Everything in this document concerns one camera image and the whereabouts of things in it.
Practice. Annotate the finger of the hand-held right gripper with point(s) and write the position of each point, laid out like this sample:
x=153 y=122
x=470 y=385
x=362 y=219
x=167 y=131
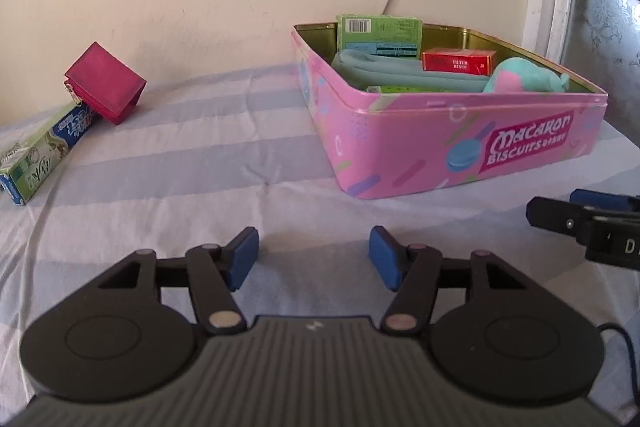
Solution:
x=605 y=201
x=550 y=213

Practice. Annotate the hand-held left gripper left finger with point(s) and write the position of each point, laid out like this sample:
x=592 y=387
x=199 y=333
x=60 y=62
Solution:
x=242 y=257

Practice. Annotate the green and blue milk carton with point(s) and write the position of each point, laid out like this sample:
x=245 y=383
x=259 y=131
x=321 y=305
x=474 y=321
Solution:
x=40 y=157

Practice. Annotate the magenta wallet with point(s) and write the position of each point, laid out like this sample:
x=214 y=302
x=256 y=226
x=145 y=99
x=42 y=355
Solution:
x=105 y=82

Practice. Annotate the striped light blue bedsheet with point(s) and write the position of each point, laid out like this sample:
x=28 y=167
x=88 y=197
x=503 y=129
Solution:
x=200 y=157

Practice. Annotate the red cardboard box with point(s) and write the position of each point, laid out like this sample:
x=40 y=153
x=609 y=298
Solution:
x=457 y=63

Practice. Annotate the pink biscuit tin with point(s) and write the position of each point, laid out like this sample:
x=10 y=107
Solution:
x=400 y=147

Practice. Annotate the green plastic packet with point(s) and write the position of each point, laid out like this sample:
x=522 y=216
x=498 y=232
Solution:
x=410 y=89

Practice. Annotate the grey-blue fabric pouch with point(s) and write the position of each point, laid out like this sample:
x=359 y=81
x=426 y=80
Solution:
x=380 y=72

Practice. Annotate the patterned window glass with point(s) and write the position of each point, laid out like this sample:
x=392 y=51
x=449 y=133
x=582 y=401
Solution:
x=605 y=37

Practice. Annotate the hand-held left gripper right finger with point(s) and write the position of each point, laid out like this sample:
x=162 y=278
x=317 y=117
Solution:
x=385 y=257

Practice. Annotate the teal plush toy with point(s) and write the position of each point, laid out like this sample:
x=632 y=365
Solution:
x=520 y=79

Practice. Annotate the green cardboard box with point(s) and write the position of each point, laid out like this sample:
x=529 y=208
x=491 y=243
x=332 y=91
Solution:
x=380 y=34

